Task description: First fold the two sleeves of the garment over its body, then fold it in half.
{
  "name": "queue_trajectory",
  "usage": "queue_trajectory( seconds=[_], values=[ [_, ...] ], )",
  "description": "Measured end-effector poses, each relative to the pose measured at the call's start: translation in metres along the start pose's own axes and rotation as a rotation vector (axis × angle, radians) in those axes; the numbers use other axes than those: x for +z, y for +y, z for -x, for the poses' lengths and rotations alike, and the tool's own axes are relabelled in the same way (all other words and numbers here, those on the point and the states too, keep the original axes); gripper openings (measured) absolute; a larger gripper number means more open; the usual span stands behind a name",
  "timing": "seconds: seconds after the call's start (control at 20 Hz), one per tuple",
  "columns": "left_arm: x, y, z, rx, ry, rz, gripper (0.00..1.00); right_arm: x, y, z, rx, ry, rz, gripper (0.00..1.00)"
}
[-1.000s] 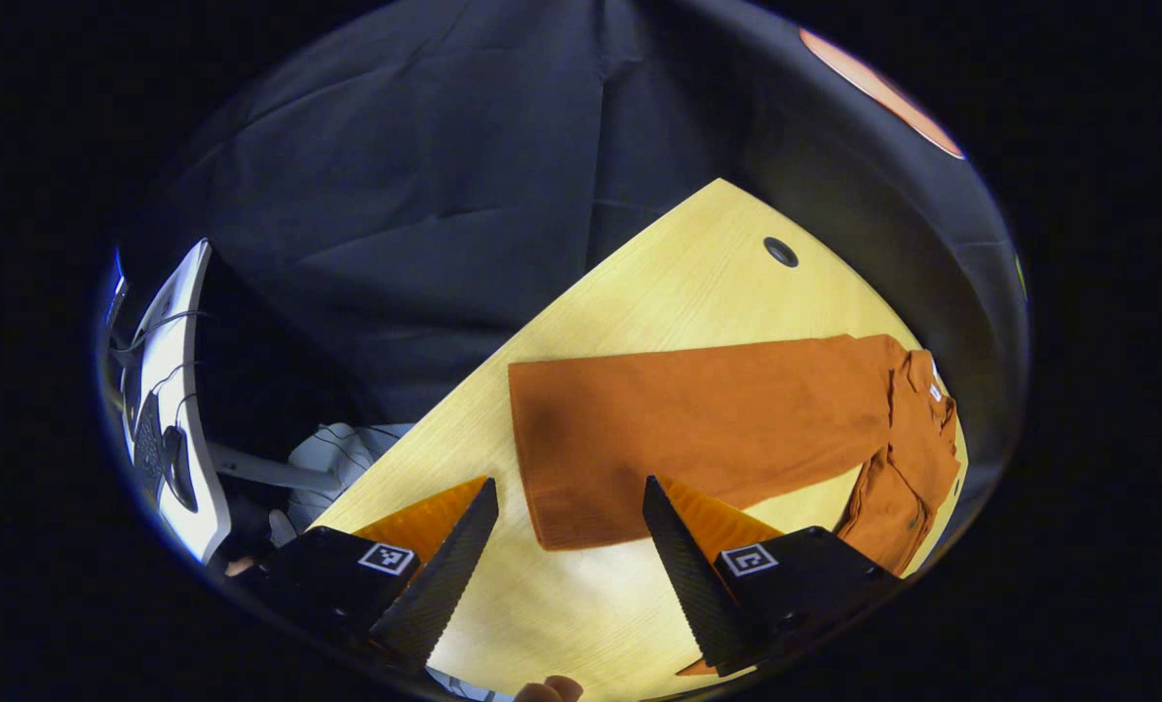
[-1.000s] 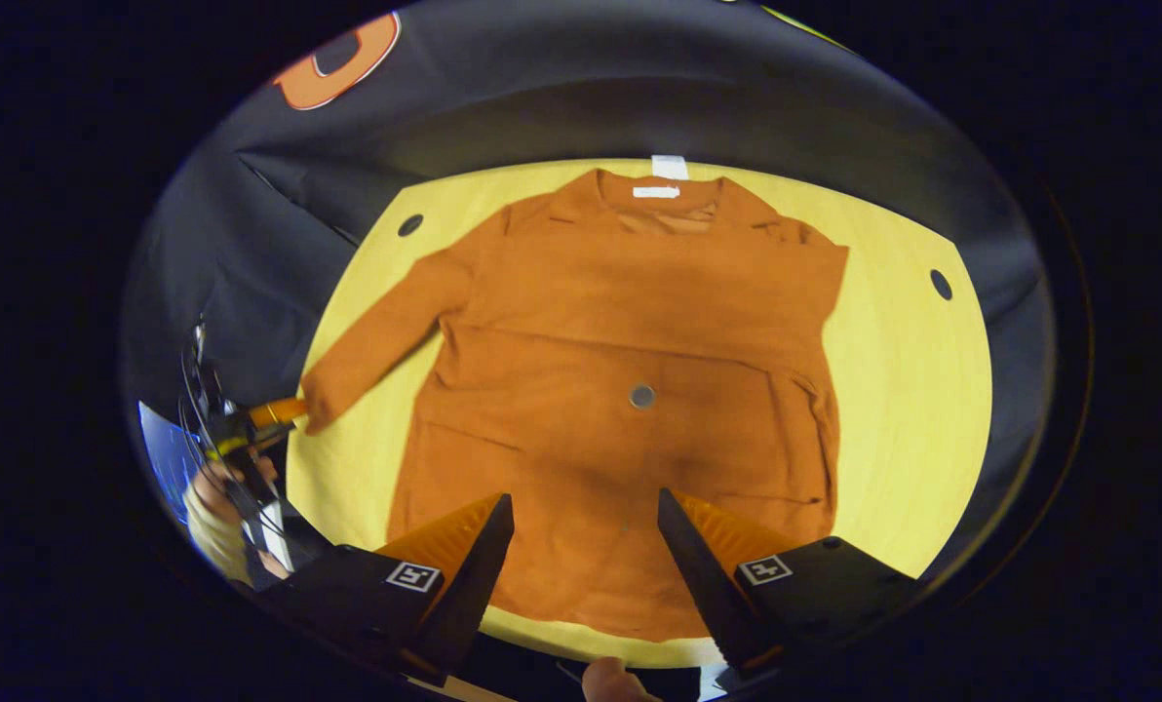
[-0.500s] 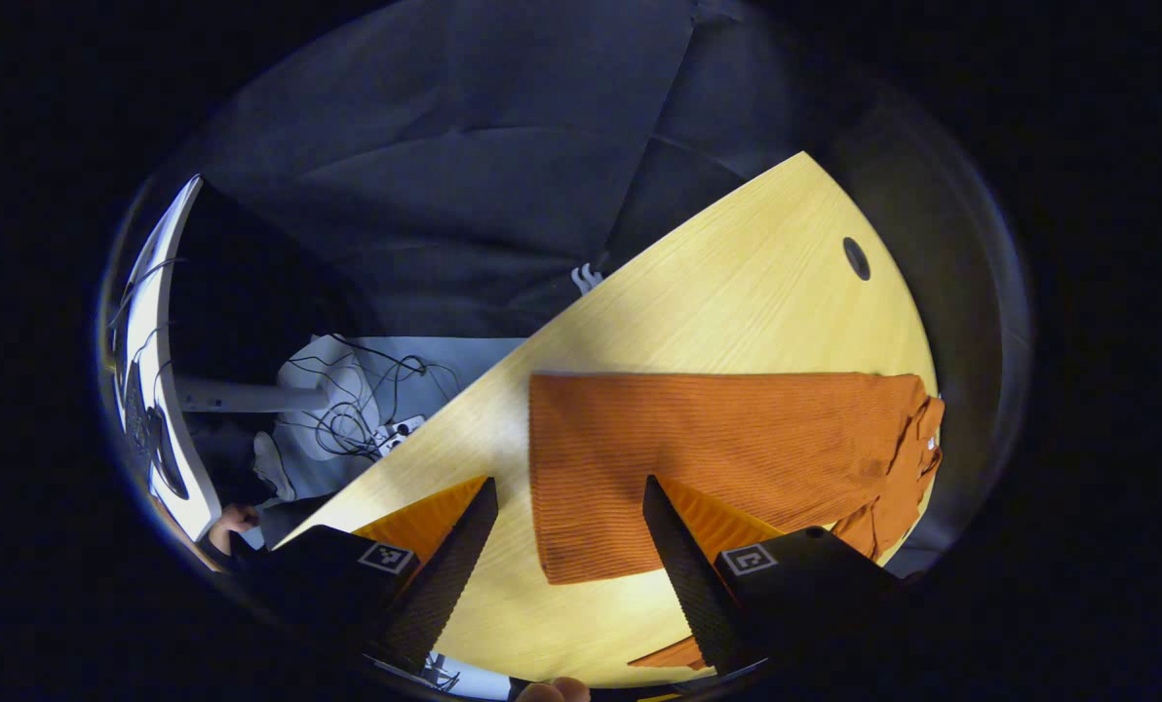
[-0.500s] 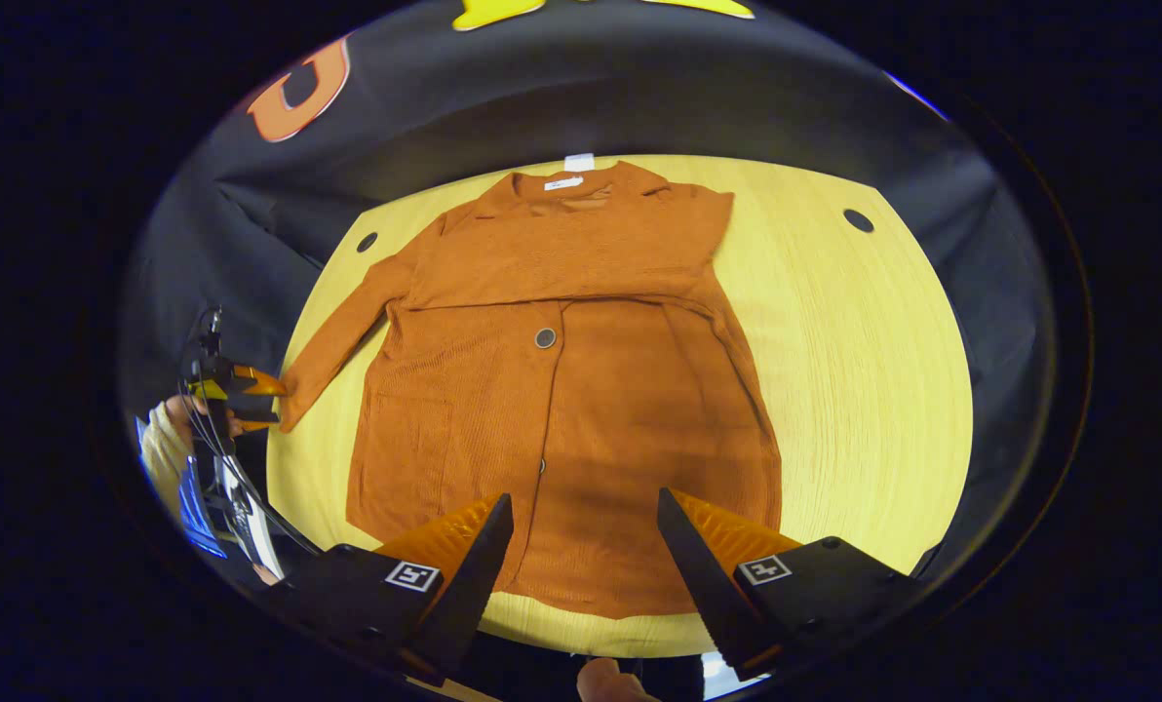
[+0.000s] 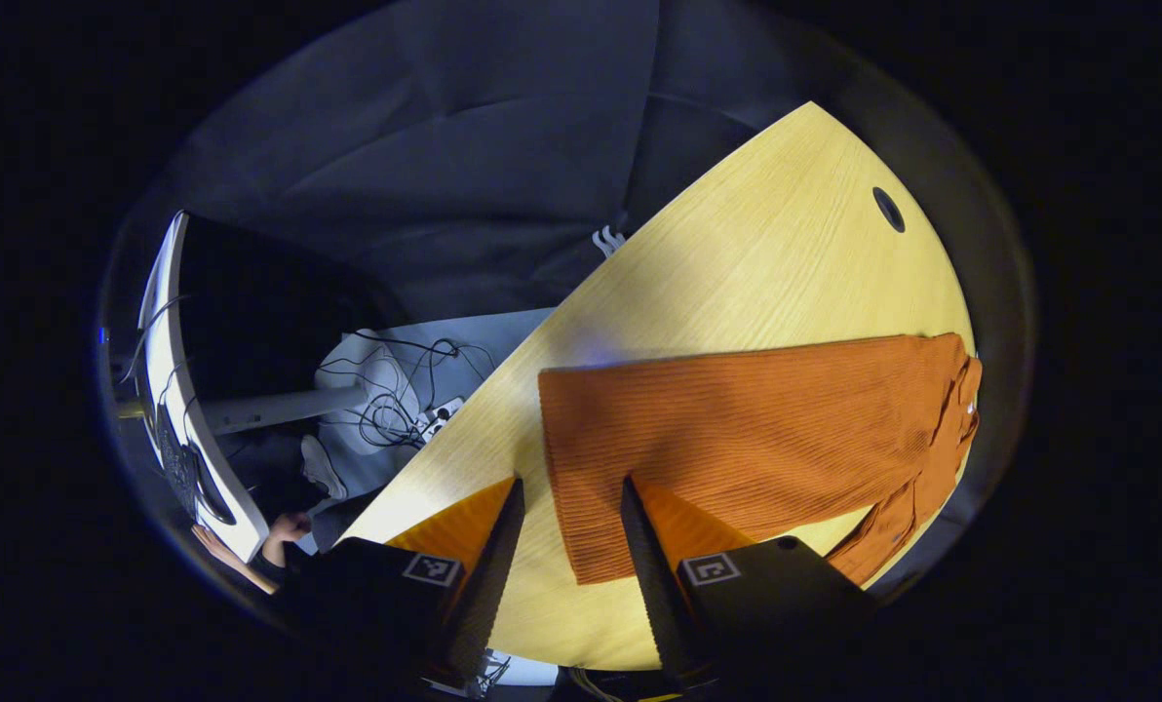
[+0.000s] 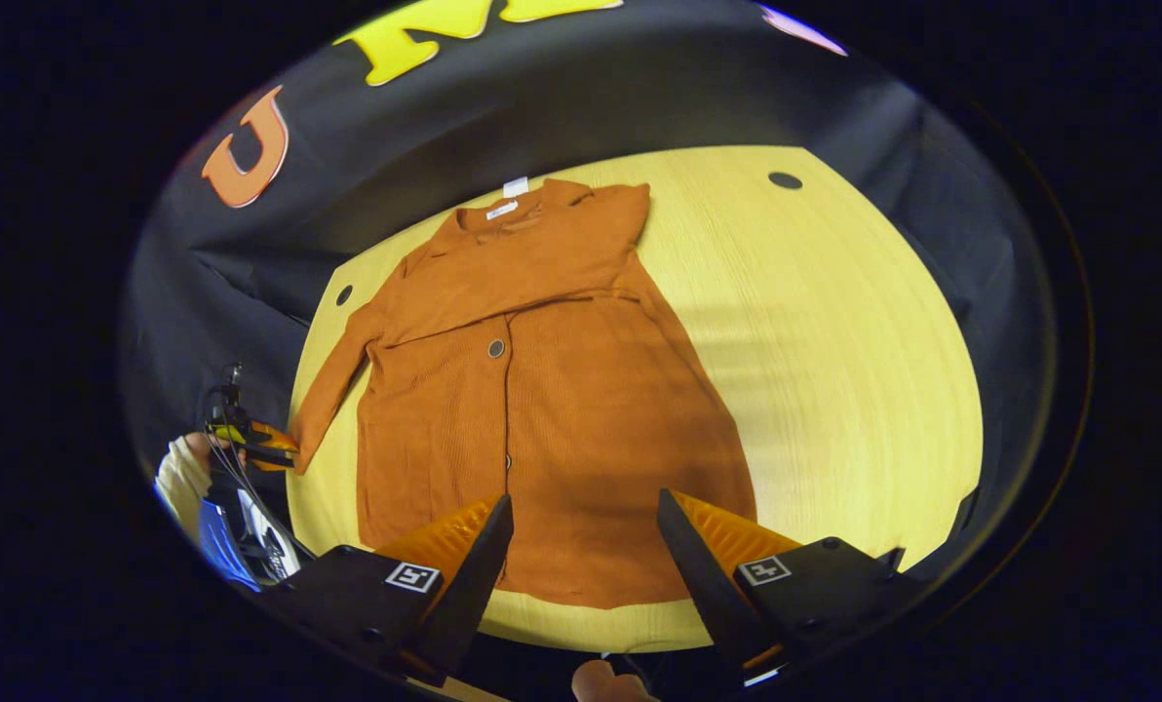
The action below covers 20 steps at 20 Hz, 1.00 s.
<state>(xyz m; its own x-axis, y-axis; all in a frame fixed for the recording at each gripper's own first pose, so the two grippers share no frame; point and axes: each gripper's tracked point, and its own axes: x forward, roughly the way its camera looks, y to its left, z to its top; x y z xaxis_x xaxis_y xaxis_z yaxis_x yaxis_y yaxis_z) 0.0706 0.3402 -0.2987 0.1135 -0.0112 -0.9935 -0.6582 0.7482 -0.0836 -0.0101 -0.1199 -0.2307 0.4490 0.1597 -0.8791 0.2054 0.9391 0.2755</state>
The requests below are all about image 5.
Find grey shoe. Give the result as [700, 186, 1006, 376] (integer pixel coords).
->
[299, 434, 350, 501]

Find black cable tangle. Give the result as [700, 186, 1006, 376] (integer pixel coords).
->
[318, 330, 497, 451]

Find orange ribbed button shirt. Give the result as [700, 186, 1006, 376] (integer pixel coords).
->
[538, 332, 984, 588]

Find white desk leg beam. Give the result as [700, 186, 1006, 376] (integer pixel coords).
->
[199, 385, 369, 436]

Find black backdrop cloth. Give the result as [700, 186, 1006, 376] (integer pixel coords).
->
[98, 0, 1038, 596]

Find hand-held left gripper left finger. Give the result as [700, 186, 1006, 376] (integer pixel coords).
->
[289, 475, 526, 685]

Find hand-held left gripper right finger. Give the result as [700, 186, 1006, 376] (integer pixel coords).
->
[621, 475, 875, 686]

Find white power strip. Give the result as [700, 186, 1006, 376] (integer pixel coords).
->
[415, 395, 467, 442]

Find black keyboard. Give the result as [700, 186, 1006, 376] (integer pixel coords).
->
[155, 405, 236, 527]

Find black table cable grommet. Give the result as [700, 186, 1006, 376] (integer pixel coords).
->
[871, 186, 907, 234]

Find white plastic bag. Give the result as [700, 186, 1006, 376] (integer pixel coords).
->
[313, 330, 424, 457]

